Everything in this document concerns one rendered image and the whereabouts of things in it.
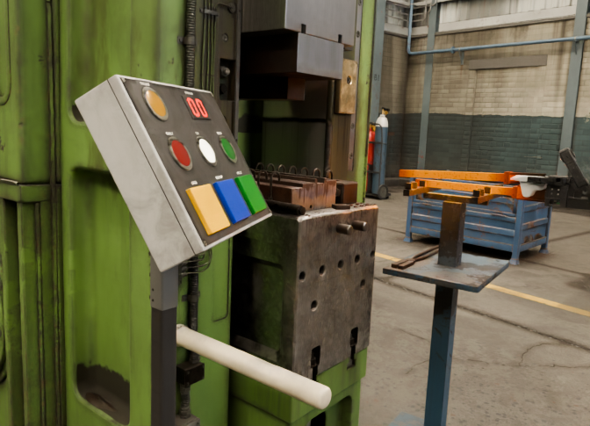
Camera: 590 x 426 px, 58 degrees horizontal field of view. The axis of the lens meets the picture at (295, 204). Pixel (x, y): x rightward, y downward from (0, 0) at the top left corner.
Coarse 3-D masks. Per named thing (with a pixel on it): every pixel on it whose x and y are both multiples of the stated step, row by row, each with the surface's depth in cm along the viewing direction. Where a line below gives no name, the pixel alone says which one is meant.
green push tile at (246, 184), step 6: (240, 180) 97; (246, 180) 100; (252, 180) 103; (240, 186) 97; (246, 186) 98; (252, 186) 101; (246, 192) 97; (252, 192) 100; (258, 192) 103; (246, 198) 97; (252, 198) 98; (258, 198) 101; (252, 204) 97; (258, 204) 100; (264, 204) 103; (252, 210) 97; (258, 210) 98
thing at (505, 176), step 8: (400, 176) 168; (408, 176) 167; (416, 176) 165; (424, 176) 164; (432, 176) 162; (440, 176) 161; (448, 176) 159; (456, 176) 158; (464, 176) 157; (472, 176) 155; (480, 176) 154; (488, 176) 153; (496, 176) 151; (504, 176) 149; (512, 176) 150; (536, 176) 146; (544, 176) 145
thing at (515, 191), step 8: (432, 184) 175; (440, 184) 173; (448, 184) 172; (456, 184) 170; (464, 184) 169; (472, 184) 168; (480, 184) 168; (520, 184) 162; (496, 192) 164; (504, 192) 163; (512, 192) 161; (520, 192) 161; (536, 192) 158; (544, 192) 157; (528, 200) 159; (536, 200) 158; (544, 200) 157
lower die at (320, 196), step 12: (264, 180) 147; (276, 180) 144; (288, 180) 145; (300, 180) 145; (312, 180) 143; (324, 180) 146; (264, 192) 141; (276, 192) 138; (288, 192) 136; (300, 192) 138; (312, 192) 142; (324, 192) 146; (300, 204) 139; (312, 204) 142; (324, 204) 147
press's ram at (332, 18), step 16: (256, 0) 130; (272, 0) 127; (288, 0) 125; (304, 0) 129; (320, 0) 134; (336, 0) 139; (352, 0) 145; (256, 16) 131; (272, 16) 127; (288, 16) 126; (304, 16) 130; (320, 16) 135; (336, 16) 140; (352, 16) 146; (256, 32) 133; (272, 32) 132; (288, 32) 131; (304, 32) 132; (320, 32) 136; (336, 32) 141; (352, 32) 147
